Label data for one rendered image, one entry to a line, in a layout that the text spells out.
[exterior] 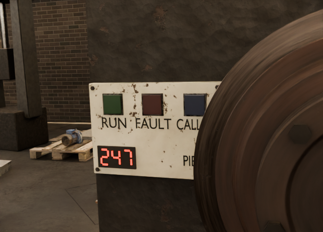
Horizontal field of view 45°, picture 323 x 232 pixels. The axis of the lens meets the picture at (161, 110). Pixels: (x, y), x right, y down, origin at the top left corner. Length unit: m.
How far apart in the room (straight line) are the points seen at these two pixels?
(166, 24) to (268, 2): 0.18
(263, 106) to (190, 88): 0.21
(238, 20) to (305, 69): 0.22
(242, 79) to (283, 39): 0.08
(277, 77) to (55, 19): 7.44
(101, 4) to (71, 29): 6.91
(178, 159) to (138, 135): 0.09
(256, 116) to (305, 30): 0.13
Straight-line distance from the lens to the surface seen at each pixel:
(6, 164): 4.91
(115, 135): 0.77
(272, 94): 0.53
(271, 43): 0.55
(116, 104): 0.75
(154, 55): 0.74
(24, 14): 5.88
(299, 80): 0.51
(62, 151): 5.11
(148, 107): 0.72
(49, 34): 7.94
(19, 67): 5.84
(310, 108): 0.47
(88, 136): 5.55
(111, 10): 0.77
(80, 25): 7.61
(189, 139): 0.72
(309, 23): 0.55
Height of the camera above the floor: 1.29
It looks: 8 degrees down
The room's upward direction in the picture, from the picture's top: 2 degrees counter-clockwise
